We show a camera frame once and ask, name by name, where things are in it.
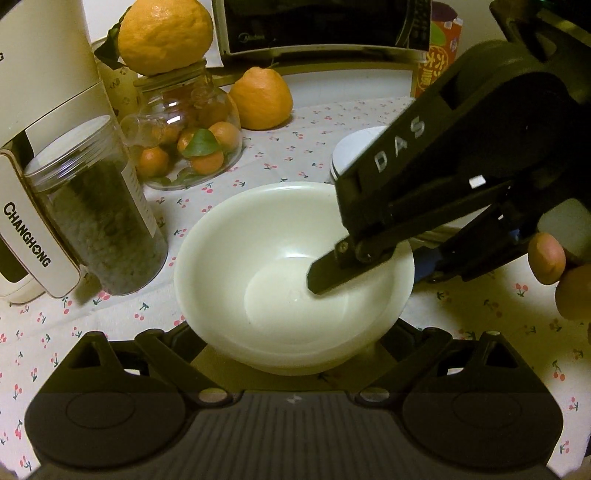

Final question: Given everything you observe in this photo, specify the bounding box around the cream plastic bowl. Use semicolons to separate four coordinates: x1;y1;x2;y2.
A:
191;318;394;379
173;181;416;358

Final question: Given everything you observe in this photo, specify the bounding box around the white ceramic bowl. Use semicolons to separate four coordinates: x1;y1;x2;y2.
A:
329;126;386;184

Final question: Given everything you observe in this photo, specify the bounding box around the person's right hand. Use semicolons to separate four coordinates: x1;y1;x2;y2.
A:
527;233;590;321

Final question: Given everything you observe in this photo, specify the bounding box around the red printed box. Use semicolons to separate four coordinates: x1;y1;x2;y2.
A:
413;1;464;98

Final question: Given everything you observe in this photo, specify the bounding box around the black microwave oven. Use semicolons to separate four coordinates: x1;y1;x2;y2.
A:
212;0;432;60

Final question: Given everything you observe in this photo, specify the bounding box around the orange citrus on table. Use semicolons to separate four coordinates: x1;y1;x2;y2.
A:
229;67;294;130

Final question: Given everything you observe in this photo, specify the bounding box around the clear jar of tea leaves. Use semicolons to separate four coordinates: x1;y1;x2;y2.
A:
24;115;168;295

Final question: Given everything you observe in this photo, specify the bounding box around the glass jar of small oranges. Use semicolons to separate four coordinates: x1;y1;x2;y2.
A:
121;60;242;190

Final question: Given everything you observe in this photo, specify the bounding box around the large pomelo on jar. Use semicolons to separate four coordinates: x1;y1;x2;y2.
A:
117;0;213;76

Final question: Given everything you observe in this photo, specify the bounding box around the white Changhong air fryer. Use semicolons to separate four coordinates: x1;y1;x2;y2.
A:
1;0;112;304

